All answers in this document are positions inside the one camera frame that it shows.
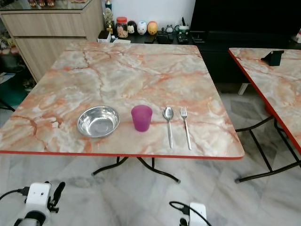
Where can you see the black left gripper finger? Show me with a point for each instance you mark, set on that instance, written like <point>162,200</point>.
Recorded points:
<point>57,194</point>

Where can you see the stainless steel bowl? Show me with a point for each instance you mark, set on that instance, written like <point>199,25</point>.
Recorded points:
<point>98,122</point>

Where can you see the dark green bin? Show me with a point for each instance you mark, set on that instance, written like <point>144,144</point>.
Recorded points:
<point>13,94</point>

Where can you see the purple plastic cup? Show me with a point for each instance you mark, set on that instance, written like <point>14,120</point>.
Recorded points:
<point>141,119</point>

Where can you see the silver metal spoon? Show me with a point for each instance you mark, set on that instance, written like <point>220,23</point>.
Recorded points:
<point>168,113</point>

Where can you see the marble top folding table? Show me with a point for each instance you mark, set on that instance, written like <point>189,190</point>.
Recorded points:
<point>131,73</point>
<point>275,87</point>

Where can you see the silver metal fork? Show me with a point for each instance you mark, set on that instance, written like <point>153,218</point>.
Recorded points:
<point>186,131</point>

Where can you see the light wooden cabinet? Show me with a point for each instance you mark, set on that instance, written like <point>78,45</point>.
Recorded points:
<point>47,37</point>

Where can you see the small white box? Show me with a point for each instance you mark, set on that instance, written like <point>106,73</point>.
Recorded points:
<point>103,37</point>

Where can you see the red lidded glass jar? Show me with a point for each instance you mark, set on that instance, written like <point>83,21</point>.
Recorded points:
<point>122,28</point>

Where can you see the black egg shaped doll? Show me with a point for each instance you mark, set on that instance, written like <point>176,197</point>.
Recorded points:
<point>131,28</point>

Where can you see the gold trophy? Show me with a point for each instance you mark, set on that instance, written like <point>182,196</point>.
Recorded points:
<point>109,17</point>

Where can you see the white egg shaped doll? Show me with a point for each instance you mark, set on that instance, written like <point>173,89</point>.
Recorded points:
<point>142,28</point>

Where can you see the yellow egg shaped doll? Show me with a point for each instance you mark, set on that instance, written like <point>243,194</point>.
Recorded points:
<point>152,28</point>

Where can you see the green white mug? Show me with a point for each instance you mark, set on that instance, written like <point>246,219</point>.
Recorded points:
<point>183,29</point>

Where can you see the black phone stand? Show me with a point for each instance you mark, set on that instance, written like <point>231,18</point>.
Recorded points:
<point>273,58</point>

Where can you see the black television screen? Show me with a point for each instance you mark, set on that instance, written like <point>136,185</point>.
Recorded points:
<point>244,14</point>

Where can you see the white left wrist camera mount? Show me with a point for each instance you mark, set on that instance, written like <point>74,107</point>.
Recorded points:
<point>38,196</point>

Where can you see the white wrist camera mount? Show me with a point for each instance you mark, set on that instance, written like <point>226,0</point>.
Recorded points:
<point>38,196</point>
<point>198,214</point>

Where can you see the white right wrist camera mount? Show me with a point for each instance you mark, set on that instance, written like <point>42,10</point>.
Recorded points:
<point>198,214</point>

